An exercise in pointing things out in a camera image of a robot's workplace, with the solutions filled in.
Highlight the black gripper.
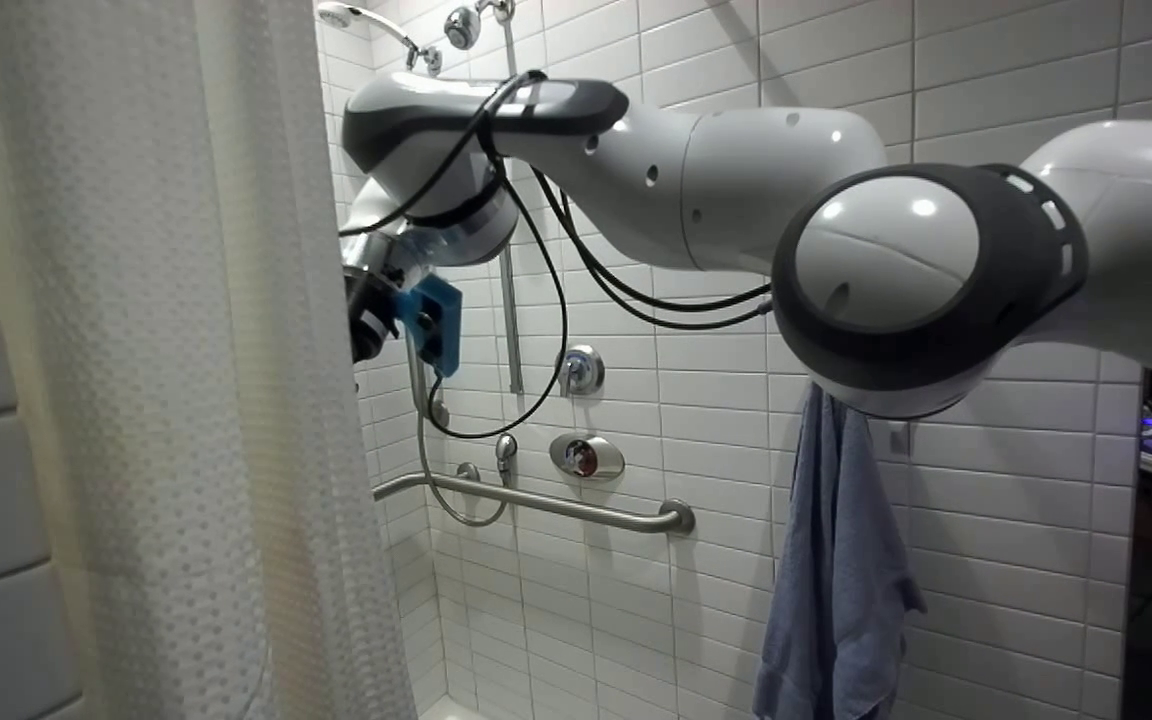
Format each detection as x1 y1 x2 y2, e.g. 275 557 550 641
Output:
344 261 406 367

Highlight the white dotted shower curtain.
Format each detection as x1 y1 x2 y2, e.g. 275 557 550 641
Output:
0 0 422 720

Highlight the round chrome valve knob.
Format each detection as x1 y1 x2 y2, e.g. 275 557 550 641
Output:
550 338 610 403

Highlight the oval chrome valve plate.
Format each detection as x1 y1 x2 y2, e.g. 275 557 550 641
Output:
542 430 633 489

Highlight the steel corner grab bar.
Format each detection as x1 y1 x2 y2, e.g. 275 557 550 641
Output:
368 466 698 538

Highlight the blue hanging cloth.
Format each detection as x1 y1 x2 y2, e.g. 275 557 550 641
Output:
746 379 927 720

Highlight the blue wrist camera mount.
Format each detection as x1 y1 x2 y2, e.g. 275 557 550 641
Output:
390 273 468 384

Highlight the chrome shower slide rail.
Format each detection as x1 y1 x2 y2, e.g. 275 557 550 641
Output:
495 0 532 399

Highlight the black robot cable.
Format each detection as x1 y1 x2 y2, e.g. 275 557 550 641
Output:
336 66 781 442

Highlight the chrome hose wall outlet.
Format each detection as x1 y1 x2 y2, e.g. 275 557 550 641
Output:
487 426 525 491

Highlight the metal wall hook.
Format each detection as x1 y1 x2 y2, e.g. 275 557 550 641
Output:
878 413 918 460

